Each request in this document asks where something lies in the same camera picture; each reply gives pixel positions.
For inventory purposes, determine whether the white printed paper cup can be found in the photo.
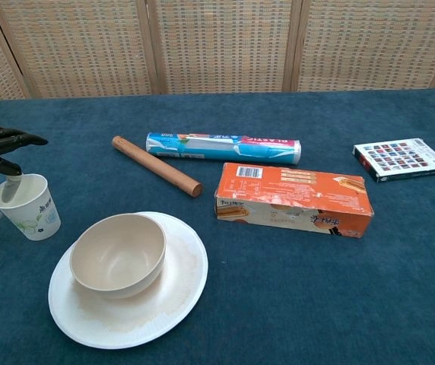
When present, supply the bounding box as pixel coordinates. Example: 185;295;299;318
0;173;62;242

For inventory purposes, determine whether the beige bowl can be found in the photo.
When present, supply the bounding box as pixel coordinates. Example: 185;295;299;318
68;212;167;300

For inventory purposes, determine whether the brown wooden rolling pin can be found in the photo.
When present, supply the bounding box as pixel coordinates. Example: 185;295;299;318
111;135;204;199

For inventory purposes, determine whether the blue plastic wrap roll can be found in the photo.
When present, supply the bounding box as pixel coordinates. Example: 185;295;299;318
144;132;303;167

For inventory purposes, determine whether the white paper plate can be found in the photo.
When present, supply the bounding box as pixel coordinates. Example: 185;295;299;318
47;211;209;351

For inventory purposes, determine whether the woven rattan folding screen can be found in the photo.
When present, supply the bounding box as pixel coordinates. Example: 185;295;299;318
0;0;435;103

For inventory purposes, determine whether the orange biscuit box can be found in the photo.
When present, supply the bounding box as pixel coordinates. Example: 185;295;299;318
214;162;376;240

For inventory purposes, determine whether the dark blue table cloth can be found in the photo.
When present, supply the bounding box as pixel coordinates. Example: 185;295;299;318
0;87;435;365

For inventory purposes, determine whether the card box with coloured squares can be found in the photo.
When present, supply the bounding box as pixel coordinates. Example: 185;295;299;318
351;137;435;184

